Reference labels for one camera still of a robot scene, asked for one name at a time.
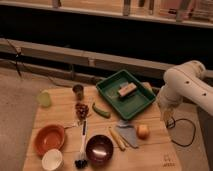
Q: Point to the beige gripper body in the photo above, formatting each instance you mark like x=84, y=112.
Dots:
x=167, y=114

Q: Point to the yellow banana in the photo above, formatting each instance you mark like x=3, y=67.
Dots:
x=117, y=139

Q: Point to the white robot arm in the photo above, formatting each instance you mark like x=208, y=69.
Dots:
x=184, y=81

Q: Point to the small dark metal cup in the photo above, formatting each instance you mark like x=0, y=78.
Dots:
x=78, y=91

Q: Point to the light green plastic cup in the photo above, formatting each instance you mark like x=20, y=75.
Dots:
x=44, y=99

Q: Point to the white paper cup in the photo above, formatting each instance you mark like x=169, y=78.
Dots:
x=52, y=160

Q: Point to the orange apple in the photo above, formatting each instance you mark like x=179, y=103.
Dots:
x=143, y=131

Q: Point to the green plastic tray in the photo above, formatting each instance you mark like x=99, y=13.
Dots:
x=133, y=103

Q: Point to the grey cloth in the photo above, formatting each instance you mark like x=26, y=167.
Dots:
x=127, y=132

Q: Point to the wooden block sponge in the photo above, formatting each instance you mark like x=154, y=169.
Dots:
x=127, y=89

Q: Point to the green cucumber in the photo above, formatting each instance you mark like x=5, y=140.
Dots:
x=100, y=112

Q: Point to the dark red bowl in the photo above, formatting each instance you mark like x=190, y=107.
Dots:
x=99, y=150

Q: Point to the bunch of red grapes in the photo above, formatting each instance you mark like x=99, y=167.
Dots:
x=81, y=110

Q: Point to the orange bowl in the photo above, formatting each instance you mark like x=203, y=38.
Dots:
x=49, y=137

